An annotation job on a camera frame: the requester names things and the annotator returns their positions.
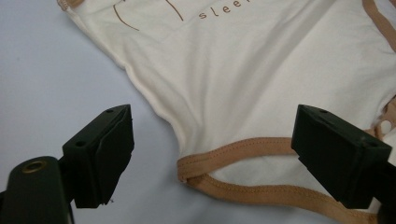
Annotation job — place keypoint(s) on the cream baby bodysuit brown trim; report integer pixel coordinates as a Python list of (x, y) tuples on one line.
[(233, 77)]

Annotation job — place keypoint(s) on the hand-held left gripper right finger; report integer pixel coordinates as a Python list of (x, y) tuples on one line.
[(339, 155)]

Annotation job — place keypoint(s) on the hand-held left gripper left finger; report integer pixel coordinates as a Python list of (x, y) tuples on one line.
[(99, 155)]

